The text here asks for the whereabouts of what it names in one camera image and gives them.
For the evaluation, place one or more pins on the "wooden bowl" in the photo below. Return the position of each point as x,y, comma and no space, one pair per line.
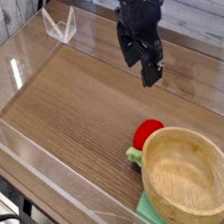
183,176

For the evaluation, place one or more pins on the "clear acrylic corner bracket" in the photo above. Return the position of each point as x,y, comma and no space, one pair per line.
61,31

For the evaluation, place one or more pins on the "green foam block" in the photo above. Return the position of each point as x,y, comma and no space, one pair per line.
147,212

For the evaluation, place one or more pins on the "clear acrylic front wall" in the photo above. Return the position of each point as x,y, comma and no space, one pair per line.
56,189

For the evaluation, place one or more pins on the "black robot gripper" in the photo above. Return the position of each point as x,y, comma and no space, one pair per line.
138,36

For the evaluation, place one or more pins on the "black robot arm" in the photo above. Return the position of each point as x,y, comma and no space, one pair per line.
139,38

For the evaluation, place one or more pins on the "red plush strawberry toy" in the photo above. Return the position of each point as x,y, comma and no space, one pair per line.
147,128

